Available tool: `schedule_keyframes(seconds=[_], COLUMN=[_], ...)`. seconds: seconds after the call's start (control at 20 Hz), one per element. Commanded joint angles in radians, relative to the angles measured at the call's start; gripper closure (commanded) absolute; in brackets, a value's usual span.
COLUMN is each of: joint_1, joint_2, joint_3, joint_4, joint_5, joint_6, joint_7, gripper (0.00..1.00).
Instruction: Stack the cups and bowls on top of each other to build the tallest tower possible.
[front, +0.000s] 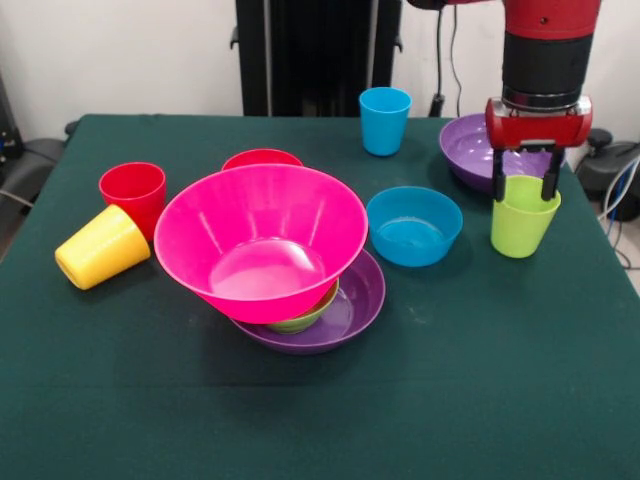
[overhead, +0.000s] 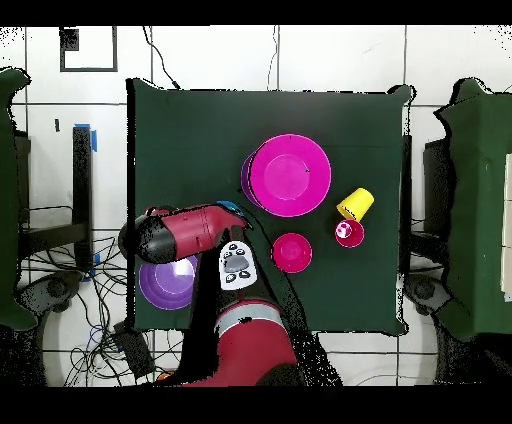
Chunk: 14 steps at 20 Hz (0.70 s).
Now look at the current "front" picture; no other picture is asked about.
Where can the dark green table cloth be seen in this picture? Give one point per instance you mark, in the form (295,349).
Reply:
(320,415)

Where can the blue cup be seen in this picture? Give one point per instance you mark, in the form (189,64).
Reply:
(384,127)

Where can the red cup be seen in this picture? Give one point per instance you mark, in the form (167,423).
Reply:
(132,187)

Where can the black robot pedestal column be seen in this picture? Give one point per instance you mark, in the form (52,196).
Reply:
(310,55)

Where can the green ribbed bowl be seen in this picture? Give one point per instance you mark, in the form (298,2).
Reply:
(300,322)

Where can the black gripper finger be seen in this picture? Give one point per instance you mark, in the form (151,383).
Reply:
(551,175)
(499,175)

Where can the yellow cup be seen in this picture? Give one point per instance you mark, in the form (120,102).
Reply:
(102,247)

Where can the blue bowl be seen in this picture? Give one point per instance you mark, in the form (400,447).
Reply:
(413,235)

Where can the large pink bowl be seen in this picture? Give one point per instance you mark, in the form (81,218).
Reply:
(260,240)

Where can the purple bowl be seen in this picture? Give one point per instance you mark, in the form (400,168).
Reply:
(357,300)
(465,150)

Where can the green cup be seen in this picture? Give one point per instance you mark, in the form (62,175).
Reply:
(520,232)

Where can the black office chair base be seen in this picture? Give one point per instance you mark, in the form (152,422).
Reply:
(30,165)
(612,165)

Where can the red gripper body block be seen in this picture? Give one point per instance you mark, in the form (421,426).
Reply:
(540,125)

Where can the red bowl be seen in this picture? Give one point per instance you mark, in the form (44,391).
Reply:
(260,157)

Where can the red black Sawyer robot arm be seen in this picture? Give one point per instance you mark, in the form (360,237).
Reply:
(545,55)

